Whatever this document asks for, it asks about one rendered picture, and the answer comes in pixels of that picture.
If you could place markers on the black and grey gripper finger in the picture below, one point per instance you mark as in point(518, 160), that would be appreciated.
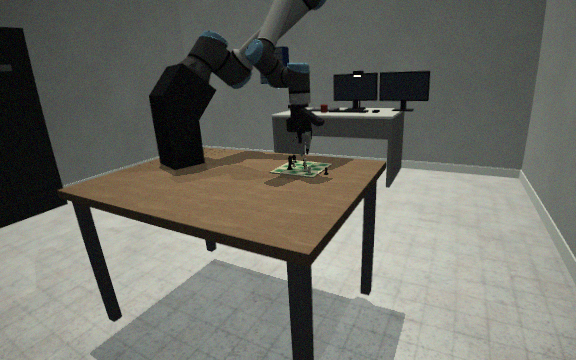
point(299, 141)
point(307, 140)

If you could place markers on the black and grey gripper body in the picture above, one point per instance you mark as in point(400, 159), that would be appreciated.
point(292, 125)

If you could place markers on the green and cream chessboard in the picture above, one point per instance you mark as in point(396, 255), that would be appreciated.
point(316, 169)

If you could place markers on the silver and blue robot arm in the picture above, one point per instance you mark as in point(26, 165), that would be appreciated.
point(209, 53)

